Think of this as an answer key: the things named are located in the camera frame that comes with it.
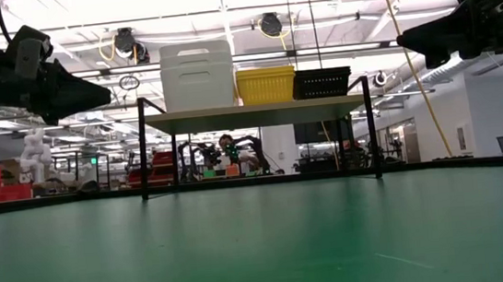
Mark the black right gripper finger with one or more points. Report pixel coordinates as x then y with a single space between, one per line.
449 27
430 55

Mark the wooden shelf with black frame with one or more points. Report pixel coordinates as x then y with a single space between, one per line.
253 115

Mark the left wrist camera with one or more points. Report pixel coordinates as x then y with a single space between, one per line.
28 53

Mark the white humanoid robot figure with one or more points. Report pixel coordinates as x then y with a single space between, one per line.
35 152

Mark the black metal table frame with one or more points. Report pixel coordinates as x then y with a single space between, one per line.
466 164

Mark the green table mat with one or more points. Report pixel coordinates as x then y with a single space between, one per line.
152 261

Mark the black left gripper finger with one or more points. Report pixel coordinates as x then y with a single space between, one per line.
77 108
65 82

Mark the black slotted plastic basket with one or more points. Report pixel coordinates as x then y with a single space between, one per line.
322 83

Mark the silver ventilation duct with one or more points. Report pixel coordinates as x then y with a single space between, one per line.
457 70

